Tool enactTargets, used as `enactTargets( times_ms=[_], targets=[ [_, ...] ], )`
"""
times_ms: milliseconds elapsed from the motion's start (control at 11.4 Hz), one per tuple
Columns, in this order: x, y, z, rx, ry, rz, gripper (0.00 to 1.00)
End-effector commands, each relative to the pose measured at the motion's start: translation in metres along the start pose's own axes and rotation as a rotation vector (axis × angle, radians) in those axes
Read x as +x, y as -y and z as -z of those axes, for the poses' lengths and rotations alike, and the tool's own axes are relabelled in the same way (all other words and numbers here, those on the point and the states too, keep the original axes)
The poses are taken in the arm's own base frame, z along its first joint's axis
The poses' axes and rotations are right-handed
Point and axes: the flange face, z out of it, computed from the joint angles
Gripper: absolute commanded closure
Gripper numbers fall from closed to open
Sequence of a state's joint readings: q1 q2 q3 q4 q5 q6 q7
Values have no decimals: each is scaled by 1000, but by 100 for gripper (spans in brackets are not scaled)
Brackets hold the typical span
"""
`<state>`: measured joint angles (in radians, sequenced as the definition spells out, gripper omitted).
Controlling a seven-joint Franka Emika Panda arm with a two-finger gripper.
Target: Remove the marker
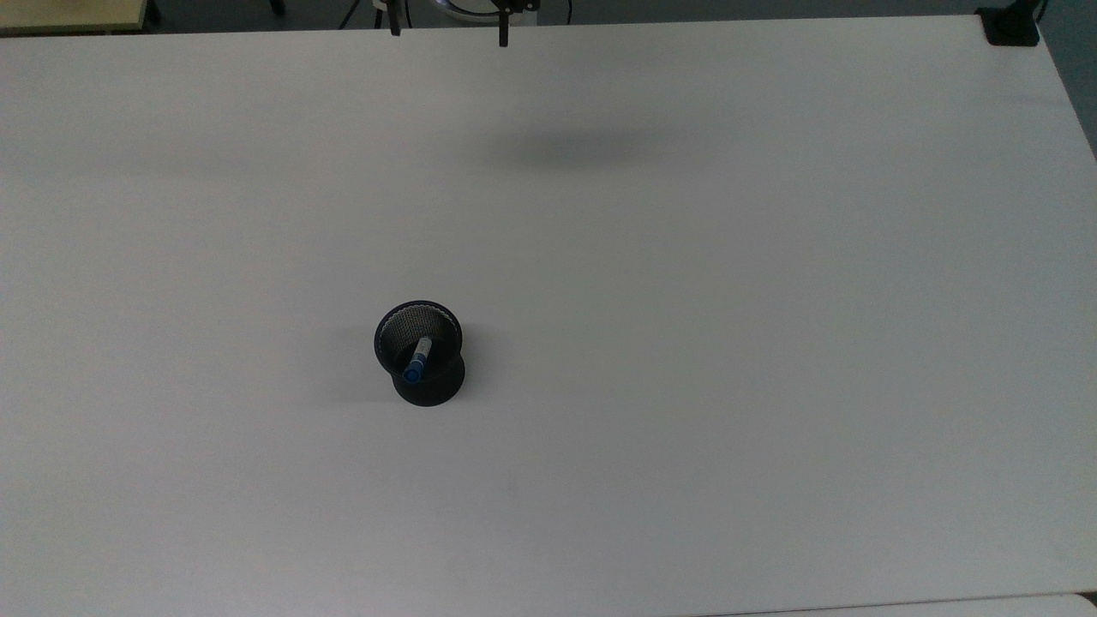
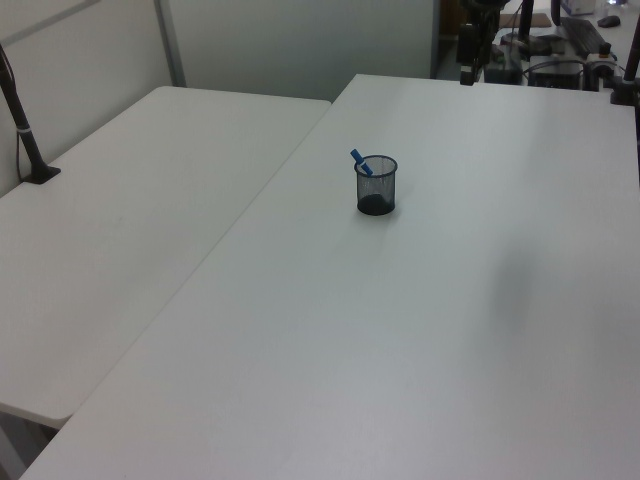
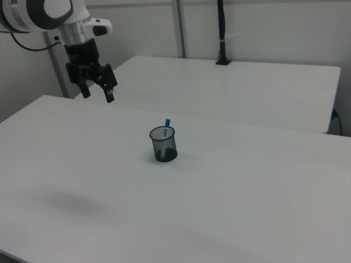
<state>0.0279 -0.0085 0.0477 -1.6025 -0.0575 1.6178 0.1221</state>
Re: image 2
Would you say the white and blue box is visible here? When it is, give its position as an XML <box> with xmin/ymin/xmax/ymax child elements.
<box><xmin>559</xmin><ymin>0</ymin><xmax>597</xmax><ymax>17</ymax></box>

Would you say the grey partition corner post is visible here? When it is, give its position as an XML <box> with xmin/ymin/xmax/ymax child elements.
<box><xmin>153</xmin><ymin>0</ymin><xmax>188</xmax><ymax>89</ymax></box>

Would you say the blue and white marker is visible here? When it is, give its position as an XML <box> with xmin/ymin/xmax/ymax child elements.
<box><xmin>348</xmin><ymin>147</ymin><xmax>375</xmax><ymax>177</ymax></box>

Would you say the grey control box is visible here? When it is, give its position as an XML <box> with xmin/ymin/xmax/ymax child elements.
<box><xmin>527</xmin><ymin>53</ymin><xmax>587</xmax><ymax>92</ymax></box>

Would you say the brown desk mat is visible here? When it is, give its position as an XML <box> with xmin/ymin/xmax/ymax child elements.
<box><xmin>499</xmin><ymin>13</ymin><xmax>552</xmax><ymax>29</ymax></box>

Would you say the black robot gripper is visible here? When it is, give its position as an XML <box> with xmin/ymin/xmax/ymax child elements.
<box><xmin>457</xmin><ymin>0</ymin><xmax>509</xmax><ymax>87</ymax></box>

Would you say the black stand with round base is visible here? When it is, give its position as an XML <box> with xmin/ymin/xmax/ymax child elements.
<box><xmin>501</xmin><ymin>0</ymin><xmax>567</xmax><ymax>57</ymax></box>

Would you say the black pole with white tie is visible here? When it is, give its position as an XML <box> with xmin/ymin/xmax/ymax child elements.
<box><xmin>0</xmin><ymin>42</ymin><xmax>62</xmax><ymax>187</ymax></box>

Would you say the black clamped camera pole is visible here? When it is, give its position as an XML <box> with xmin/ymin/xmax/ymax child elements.
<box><xmin>608</xmin><ymin>18</ymin><xmax>640</xmax><ymax>107</ymax></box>

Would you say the white side table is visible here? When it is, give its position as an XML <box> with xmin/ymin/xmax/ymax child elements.
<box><xmin>0</xmin><ymin>85</ymin><xmax>334</xmax><ymax>430</ymax></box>

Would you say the black mesh pen cup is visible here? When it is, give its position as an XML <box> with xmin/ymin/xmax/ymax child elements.
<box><xmin>354</xmin><ymin>154</ymin><xmax>399</xmax><ymax>217</ymax></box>

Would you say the black keyboard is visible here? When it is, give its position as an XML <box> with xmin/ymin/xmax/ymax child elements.
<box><xmin>558</xmin><ymin>16</ymin><xmax>609</xmax><ymax>57</ymax></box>

